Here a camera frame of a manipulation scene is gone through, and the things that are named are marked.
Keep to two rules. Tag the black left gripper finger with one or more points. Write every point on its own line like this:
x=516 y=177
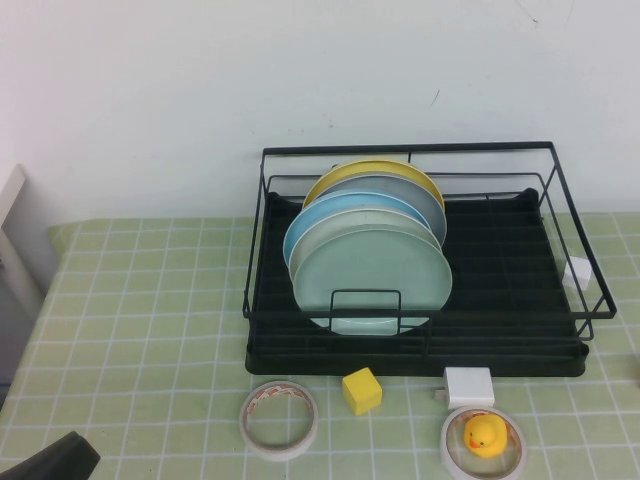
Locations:
x=55 y=460

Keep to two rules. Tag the pale green plate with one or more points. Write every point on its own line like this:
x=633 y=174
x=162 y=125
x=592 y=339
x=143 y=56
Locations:
x=375 y=270

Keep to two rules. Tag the light blue plate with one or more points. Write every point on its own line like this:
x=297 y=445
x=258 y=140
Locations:
x=320 y=215

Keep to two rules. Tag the cream white plate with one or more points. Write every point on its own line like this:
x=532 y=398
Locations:
x=360 y=220

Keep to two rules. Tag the yellow plate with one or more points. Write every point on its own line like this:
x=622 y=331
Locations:
x=360 y=169

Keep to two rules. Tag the grey plate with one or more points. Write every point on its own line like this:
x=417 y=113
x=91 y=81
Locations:
x=400 y=195

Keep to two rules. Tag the white board panel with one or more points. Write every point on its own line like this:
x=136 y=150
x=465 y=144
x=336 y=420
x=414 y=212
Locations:
x=20 y=280

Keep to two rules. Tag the yellow cube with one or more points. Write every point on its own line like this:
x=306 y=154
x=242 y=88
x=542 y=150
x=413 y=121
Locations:
x=361 y=392

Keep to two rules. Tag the black plastic drip tray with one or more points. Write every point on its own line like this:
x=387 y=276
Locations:
x=400 y=362

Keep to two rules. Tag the white power adapter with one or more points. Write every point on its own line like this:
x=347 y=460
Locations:
x=467 y=387

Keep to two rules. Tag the yellow rubber duck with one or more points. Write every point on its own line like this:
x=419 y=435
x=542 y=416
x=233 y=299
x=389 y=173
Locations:
x=482 y=435

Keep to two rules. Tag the small white cube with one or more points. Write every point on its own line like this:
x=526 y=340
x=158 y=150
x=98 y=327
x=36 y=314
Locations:
x=577 y=275

